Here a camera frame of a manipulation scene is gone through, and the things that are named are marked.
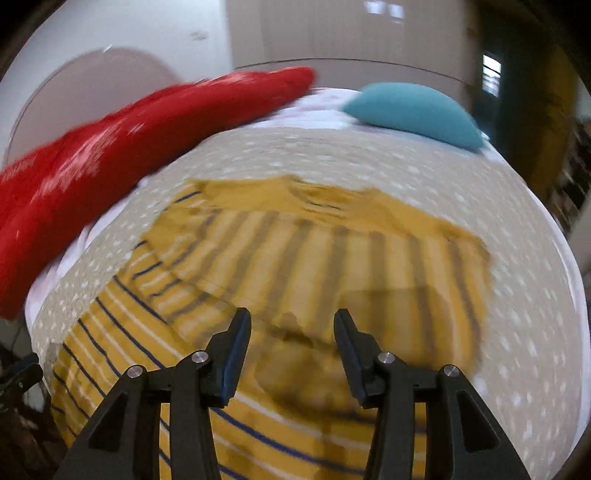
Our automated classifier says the yellow striped sweater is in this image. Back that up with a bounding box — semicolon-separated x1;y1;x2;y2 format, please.
48;175;492;480

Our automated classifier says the teal pillow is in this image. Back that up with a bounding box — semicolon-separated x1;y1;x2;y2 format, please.
341;82;485;152

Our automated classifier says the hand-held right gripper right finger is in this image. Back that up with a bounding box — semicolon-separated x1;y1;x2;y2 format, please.
333;308;532;480

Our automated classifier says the round pale headboard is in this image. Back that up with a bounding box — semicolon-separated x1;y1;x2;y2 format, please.
6;46;178;160

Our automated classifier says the white bed sheet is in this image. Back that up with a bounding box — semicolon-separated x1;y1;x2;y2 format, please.
25;87;586;480

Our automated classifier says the beige dotted bedspread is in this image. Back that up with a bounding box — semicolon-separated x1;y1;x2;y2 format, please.
28;124;583;480

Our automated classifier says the dark glass door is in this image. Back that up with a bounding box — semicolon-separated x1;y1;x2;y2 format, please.
478;9;557;148

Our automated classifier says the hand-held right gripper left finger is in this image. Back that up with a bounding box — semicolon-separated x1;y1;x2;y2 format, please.
55;307;253;480

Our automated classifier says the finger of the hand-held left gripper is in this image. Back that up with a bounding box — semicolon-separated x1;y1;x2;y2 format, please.
0;353;44;404

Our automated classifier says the beige glossy wardrobe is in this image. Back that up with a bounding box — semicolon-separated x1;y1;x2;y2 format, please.
226;0;483;93

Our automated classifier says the red quilt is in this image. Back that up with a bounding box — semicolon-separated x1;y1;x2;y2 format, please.
0;66;318;319

